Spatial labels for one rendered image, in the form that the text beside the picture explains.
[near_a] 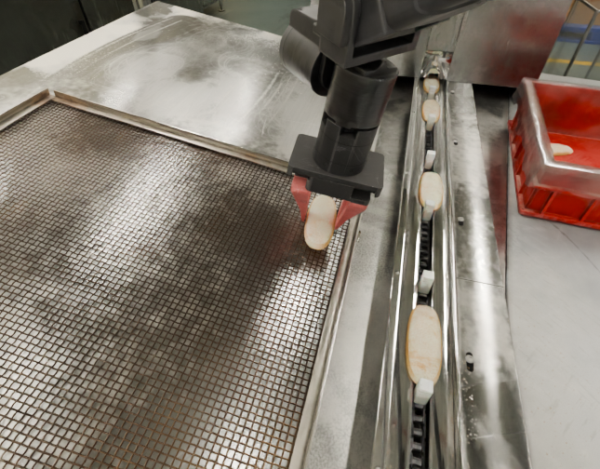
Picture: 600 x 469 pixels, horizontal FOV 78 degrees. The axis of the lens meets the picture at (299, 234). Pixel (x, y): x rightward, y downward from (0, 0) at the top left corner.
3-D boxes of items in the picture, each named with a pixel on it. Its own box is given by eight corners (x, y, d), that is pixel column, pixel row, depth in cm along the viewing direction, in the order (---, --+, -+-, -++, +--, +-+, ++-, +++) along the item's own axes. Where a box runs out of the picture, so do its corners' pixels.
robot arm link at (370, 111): (368, 71, 29) (416, 63, 32) (317, 34, 32) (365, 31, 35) (345, 144, 34) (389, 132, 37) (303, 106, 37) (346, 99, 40)
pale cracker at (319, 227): (329, 254, 44) (332, 247, 43) (299, 247, 44) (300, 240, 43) (339, 200, 51) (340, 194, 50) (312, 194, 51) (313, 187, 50)
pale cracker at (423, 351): (441, 393, 37) (445, 387, 36) (403, 382, 37) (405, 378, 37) (441, 310, 44) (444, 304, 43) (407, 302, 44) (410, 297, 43)
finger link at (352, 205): (302, 200, 50) (317, 140, 43) (354, 212, 50) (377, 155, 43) (293, 235, 45) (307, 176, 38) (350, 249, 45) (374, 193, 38)
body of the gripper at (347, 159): (296, 146, 44) (307, 86, 38) (379, 167, 44) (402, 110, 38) (285, 179, 39) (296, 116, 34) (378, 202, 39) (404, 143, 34)
